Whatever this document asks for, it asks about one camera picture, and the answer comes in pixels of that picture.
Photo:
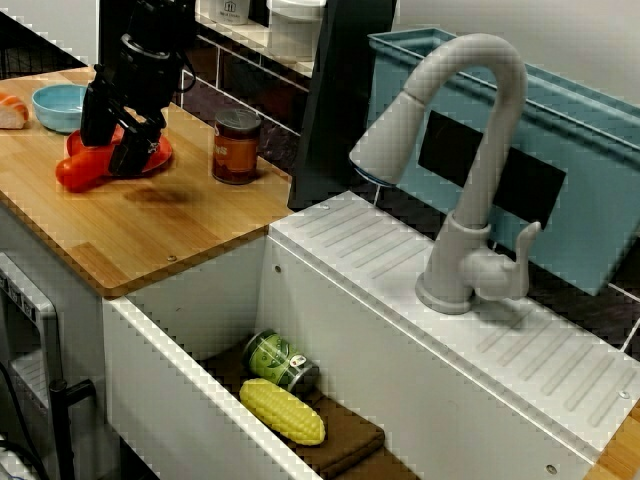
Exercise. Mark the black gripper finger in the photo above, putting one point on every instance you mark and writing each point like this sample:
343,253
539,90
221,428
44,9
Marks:
135,150
100,120

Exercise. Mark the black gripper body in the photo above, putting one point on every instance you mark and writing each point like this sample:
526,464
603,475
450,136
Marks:
145,85

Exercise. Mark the red chili pepper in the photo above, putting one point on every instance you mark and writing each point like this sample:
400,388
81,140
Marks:
80,172

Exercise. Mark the green pea can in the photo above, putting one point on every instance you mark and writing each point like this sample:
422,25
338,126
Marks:
272,357

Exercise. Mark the yellow toy corn cob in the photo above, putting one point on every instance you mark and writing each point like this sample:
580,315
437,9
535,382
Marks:
280,410

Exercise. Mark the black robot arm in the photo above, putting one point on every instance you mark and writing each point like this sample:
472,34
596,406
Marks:
160,20

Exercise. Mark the red plastic plate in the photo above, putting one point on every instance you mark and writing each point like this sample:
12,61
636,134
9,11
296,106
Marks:
162,150

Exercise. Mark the light blue bowl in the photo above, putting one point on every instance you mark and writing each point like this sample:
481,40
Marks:
55,107

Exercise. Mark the orange white toy sushi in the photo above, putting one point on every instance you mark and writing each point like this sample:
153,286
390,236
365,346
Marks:
10,112

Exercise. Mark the orange labelled jar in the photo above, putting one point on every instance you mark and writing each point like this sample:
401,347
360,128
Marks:
235,150

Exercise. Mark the white tiled shelf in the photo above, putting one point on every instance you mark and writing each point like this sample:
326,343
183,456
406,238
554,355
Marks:
240,32

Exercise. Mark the grey appliance front panel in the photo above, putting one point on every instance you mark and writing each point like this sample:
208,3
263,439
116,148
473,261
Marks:
45,320

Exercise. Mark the white toy sink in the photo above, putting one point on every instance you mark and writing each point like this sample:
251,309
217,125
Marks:
350,300

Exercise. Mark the brown cloth mat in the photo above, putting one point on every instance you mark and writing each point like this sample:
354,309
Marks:
345,430

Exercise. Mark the grey toy faucet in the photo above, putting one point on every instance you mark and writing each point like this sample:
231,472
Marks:
500,75

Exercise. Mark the teal plastic dish rack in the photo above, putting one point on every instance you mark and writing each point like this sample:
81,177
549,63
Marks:
575,130

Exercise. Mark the black kitchen frame post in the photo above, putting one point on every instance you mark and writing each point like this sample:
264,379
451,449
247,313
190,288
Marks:
340,100
107,30

